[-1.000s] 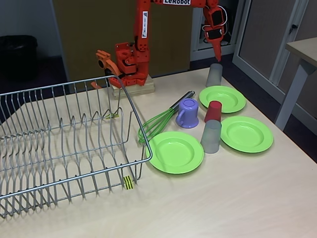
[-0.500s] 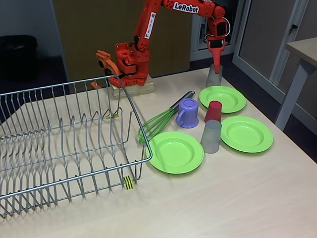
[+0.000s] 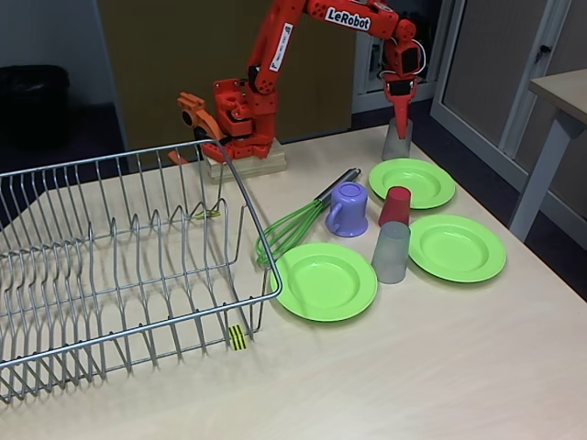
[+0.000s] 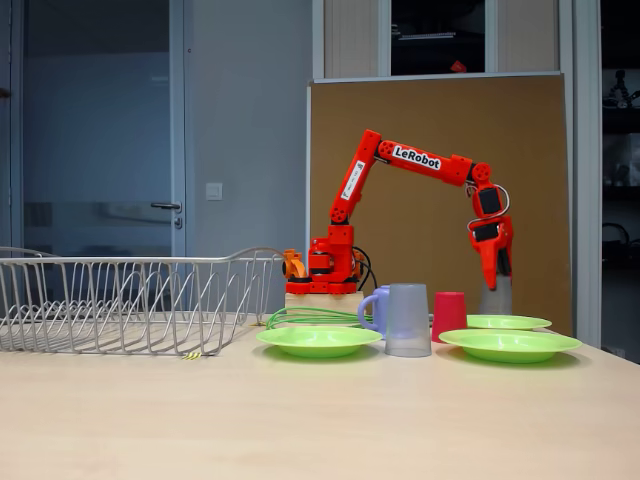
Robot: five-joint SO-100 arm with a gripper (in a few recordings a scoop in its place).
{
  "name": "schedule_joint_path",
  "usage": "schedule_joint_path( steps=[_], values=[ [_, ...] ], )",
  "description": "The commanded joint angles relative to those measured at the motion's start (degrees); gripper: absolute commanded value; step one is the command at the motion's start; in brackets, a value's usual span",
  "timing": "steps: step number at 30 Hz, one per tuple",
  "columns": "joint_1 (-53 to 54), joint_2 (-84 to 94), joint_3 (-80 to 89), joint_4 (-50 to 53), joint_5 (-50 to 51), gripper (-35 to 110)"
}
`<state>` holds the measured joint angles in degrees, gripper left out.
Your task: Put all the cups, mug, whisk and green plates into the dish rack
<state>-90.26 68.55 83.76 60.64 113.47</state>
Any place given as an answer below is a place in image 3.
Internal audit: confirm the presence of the grey translucent plastic cup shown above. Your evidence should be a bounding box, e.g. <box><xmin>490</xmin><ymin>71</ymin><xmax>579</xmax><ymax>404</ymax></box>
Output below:
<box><xmin>370</xmin><ymin>221</ymin><xmax>412</xmax><ymax>285</ymax></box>
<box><xmin>381</xmin><ymin>117</ymin><xmax>413</xmax><ymax>161</ymax></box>

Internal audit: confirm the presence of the green plastic plate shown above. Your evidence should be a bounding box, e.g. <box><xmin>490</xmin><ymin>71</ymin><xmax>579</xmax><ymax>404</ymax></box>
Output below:
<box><xmin>276</xmin><ymin>242</ymin><xmax>379</xmax><ymax>325</ymax></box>
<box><xmin>368</xmin><ymin>159</ymin><xmax>457</xmax><ymax>211</ymax></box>
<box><xmin>406</xmin><ymin>214</ymin><xmax>507</xmax><ymax>283</ymax></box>

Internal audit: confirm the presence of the red plastic cup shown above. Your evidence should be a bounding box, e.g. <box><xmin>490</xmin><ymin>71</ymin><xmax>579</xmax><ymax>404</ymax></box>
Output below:
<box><xmin>377</xmin><ymin>186</ymin><xmax>412</xmax><ymax>229</ymax></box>

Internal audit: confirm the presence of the green whisk metal handle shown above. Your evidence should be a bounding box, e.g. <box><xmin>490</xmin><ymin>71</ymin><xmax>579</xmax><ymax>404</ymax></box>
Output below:
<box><xmin>255</xmin><ymin>168</ymin><xmax>362</xmax><ymax>267</ymax></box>

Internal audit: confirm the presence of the purple plastic mug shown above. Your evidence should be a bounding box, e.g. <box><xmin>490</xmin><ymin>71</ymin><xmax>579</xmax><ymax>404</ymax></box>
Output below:
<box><xmin>325</xmin><ymin>181</ymin><xmax>370</xmax><ymax>238</ymax></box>

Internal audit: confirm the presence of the white open cabinet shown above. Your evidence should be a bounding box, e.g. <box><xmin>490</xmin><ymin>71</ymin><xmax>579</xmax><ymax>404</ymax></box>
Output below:
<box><xmin>352</xmin><ymin>0</ymin><xmax>455</xmax><ymax>116</ymax></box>

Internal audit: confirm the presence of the white framed sliding door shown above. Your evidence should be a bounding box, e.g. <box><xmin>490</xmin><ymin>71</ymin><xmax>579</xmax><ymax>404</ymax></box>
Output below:
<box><xmin>430</xmin><ymin>0</ymin><xmax>587</xmax><ymax>221</ymax></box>

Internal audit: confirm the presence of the black electronics in cabinet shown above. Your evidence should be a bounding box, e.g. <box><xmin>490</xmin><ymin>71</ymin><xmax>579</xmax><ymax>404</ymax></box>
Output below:
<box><xmin>382</xmin><ymin>0</ymin><xmax>435</xmax><ymax>70</ymax></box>

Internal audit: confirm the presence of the wooden base block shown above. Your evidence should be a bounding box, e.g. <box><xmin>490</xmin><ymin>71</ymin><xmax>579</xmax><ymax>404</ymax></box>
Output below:
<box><xmin>205</xmin><ymin>139</ymin><xmax>288</xmax><ymax>184</ymax></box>

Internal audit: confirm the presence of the beige side table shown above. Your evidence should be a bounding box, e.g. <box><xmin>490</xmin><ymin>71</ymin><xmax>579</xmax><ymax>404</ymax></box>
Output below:
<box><xmin>508</xmin><ymin>68</ymin><xmax>587</xmax><ymax>242</ymax></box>

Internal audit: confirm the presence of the orange table clamp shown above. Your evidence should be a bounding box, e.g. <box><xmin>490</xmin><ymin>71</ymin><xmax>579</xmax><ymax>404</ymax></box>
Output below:
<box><xmin>167</xmin><ymin>91</ymin><xmax>230</xmax><ymax>165</ymax></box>

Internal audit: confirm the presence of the brown board panel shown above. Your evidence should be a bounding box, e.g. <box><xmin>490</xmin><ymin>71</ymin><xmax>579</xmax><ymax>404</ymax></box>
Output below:
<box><xmin>98</xmin><ymin>0</ymin><xmax>360</xmax><ymax>148</ymax></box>

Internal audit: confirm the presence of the metal wire dish rack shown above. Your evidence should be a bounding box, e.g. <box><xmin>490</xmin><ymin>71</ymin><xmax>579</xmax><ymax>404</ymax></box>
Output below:
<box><xmin>0</xmin><ymin>139</ymin><xmax>283</xmax><ymax>404</ymax></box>

